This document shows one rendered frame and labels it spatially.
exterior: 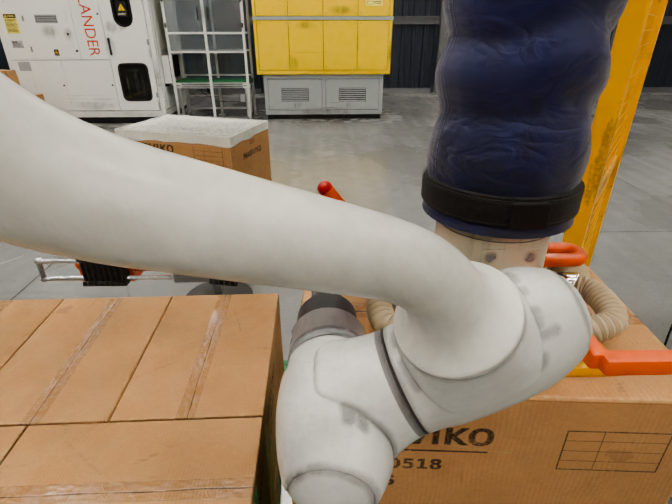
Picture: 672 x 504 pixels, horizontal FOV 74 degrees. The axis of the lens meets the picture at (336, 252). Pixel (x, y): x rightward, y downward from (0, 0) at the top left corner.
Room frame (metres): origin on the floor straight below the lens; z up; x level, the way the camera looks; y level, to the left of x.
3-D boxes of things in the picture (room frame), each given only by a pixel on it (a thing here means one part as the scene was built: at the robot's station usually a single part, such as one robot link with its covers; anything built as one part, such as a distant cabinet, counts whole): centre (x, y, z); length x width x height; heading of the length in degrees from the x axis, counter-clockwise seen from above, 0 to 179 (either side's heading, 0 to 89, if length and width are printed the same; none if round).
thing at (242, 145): (2.22, 0.69, 0.82); 0.60 x 0.40 x 0.40; 73
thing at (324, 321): (0.40, 0.01, 1.12); 0.09 x 0.06 x 0.09; 93
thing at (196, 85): (8.06, 2.06, 0.32); 1.25 x 0.52 x 0.63; 92
